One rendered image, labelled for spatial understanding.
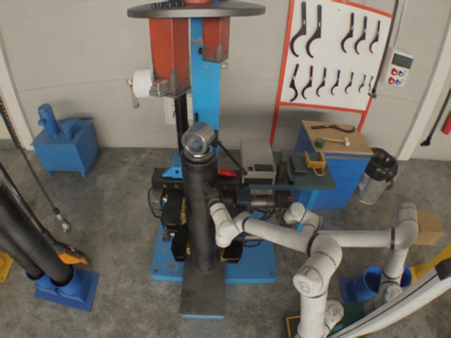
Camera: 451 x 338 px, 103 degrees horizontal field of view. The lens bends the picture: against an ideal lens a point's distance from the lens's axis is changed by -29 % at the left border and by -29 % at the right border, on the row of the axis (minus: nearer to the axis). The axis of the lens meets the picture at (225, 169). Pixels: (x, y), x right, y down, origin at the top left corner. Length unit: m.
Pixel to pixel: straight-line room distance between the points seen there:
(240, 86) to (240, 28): 0.78
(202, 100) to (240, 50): 1.64
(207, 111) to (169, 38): 0.89
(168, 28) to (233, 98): 2.61
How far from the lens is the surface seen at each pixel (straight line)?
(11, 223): 1.86
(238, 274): 2.46
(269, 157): 1.89
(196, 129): 1.30
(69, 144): 3.51
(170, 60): 0.94
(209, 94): 1.65
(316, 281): 0.95
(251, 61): 3.25
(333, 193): 3.14
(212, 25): 1.26
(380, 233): 1.34
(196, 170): 1.37
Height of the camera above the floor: 2.36
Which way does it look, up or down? 42 degrees down
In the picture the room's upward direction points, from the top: 3 degrees clockwise
